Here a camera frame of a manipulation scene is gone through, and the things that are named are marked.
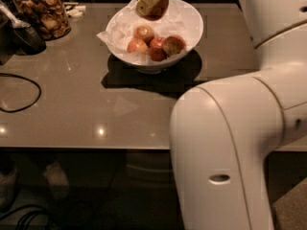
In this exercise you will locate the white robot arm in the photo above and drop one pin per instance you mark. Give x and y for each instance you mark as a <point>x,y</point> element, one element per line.
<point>222,131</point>

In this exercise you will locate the hidden back red apple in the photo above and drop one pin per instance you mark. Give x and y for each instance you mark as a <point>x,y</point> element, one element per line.
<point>144,32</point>

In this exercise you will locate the middle small red apple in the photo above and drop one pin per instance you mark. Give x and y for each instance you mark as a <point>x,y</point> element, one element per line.
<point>157,42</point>

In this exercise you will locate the white ceramic bowl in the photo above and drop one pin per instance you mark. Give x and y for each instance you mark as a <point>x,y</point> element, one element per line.
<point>188,23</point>

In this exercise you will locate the white crumpled paper liner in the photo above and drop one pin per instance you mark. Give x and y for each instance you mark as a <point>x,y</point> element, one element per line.
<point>121,26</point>

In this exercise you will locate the small white items on table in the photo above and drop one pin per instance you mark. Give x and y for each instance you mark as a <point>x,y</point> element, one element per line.
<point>75,11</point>

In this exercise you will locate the glass jar of dried chips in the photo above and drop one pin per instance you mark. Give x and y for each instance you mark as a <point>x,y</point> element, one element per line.
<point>48,16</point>

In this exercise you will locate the black round appliance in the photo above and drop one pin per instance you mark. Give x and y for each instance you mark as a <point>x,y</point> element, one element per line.
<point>29,40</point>

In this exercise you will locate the white plastic scoop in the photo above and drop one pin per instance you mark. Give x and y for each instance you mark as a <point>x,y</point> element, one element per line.
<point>16,23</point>

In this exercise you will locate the right white shoe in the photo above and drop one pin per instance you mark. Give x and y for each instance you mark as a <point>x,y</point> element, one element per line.
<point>57,181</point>

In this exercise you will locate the white shoe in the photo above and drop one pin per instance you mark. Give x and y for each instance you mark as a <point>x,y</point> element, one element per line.
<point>57,181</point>
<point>7,184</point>

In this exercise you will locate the left white shoe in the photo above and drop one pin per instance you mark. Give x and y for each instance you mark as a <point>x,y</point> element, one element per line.
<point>7,184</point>

